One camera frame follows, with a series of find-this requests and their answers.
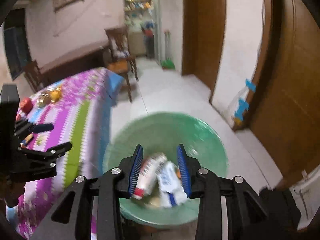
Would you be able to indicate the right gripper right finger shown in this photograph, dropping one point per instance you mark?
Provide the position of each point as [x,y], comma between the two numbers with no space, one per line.
[247,215]

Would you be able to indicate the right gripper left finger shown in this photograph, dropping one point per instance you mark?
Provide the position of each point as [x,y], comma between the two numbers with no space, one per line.
[71,215]

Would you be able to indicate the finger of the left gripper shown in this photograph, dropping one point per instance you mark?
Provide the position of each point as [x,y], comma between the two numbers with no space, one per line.
[52,153]
[24,128]

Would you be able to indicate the white plastic package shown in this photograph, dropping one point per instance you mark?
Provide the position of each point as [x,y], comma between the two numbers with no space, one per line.
[171,192]

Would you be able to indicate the white red bottle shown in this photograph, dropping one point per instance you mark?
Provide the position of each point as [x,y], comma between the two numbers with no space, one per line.
[148,175]

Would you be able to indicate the green trash bin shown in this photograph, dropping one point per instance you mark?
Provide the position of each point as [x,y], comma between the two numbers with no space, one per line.
[163,132]

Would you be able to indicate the person's left hand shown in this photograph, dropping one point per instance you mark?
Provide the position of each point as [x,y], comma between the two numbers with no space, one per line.
[10,192]

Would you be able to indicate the red apple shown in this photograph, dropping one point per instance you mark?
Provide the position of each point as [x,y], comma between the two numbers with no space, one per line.
[26,105]

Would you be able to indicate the gold wrapped snack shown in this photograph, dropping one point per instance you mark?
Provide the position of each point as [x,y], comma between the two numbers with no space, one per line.
[51,95]

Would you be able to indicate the wooden chair at left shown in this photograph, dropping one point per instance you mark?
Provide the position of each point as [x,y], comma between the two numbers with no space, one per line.
[34,76]

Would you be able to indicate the purple striped tablecloth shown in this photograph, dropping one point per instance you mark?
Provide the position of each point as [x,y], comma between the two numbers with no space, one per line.
[82,117]

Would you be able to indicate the dark window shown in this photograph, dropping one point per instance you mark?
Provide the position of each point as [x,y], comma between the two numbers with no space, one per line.
[15,42]

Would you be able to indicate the dark wooden dining table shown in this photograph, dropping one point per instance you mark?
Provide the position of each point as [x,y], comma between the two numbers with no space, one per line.
[79,60]

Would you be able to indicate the blue tape pieces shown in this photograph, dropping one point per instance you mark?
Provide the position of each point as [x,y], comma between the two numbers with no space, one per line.
[243,105]

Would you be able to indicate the wooden chair by table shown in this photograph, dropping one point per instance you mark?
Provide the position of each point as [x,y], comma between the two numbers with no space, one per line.
[122,59]

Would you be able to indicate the green dustpan with broom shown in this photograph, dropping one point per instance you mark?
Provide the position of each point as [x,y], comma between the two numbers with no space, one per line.
[167,63]

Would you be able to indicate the kitchen shelf with items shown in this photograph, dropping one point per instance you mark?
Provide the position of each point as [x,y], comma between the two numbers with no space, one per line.
[137,13]

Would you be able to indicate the brown wooden door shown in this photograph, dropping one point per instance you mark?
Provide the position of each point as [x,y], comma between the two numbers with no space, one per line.
[203,33]

